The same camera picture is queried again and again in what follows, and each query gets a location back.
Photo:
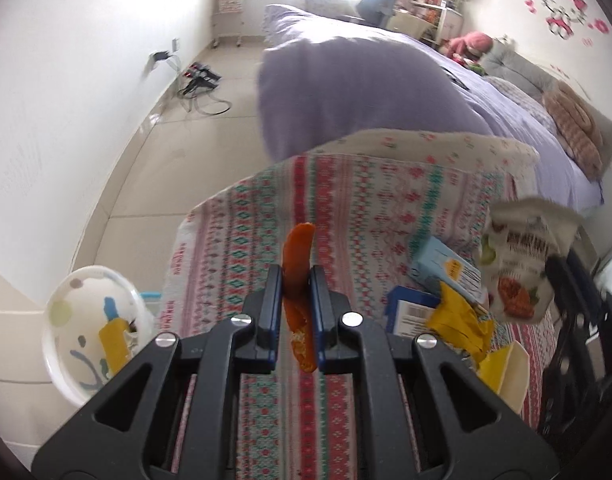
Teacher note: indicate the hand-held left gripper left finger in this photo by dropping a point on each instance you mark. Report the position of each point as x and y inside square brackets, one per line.
[275, 310]

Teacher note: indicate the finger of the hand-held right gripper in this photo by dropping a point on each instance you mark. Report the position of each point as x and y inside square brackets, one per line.
[558, 282]
[585, 250]

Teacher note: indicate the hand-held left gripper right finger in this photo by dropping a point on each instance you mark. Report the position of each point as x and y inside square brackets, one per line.
[318, 310]

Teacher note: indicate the fruit print snack packet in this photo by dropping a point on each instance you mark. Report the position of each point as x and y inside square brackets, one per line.
[520, 260]

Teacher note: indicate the orange peel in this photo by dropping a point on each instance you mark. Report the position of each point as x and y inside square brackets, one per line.
[293, 260]

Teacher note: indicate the yellow sponge block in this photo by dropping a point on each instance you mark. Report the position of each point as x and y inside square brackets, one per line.
[113, 342]

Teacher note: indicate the white dotted trash bin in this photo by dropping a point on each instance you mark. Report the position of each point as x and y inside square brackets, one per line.
[76, 310]

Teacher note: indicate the dark blue carton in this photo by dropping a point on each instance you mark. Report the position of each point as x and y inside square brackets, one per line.
[410, 310]

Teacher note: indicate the yellow crumpled wrapper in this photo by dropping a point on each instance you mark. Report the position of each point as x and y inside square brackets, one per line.
[460, 320]

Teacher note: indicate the patterned tablecloth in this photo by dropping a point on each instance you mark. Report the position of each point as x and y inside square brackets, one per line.
[366, 210]

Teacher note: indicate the light blue box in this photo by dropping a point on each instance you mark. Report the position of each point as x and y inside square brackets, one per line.
[443, 262]

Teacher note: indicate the brown plush pillow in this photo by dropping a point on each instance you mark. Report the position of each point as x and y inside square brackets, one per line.
[573, 125]

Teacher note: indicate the patterned lilac pillow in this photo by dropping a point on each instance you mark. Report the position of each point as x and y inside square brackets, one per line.
[515, 97]

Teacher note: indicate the cream floral cloth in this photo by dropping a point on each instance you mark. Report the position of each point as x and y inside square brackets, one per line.
[435, 147]

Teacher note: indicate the grey pillow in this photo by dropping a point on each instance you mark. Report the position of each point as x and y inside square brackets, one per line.
[515, 65]

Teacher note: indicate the black glasses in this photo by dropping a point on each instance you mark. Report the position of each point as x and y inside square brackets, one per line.
[458, 82]

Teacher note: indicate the green small toy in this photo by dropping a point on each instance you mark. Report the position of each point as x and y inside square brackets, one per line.
[475, 66]

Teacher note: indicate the purple duvet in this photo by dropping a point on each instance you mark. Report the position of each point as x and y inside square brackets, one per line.
[361, 85]

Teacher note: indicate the pink plush toy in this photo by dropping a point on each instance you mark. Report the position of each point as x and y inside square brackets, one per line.
[468, 45]

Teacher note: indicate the power strip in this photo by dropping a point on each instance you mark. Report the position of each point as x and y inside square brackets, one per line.
[198, 69]

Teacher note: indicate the white desk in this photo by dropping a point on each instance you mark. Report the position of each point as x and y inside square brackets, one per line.
[410, 22]

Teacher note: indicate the white storage shelf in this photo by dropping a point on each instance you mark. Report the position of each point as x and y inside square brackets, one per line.
[440, 0]

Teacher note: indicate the grey bench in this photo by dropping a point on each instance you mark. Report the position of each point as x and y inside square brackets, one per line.
[328, 4]

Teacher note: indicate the pink folding chair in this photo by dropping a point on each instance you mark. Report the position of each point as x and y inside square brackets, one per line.
[230, 5]

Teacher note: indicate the dark desk chair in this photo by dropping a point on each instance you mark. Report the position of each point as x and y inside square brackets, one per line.
[378, 5]

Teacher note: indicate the pink cartoon cat wall sticker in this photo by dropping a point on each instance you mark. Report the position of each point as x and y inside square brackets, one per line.
[560, 5]

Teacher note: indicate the black wall plug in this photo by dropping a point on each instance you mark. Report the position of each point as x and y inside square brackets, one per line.
[158, 57]

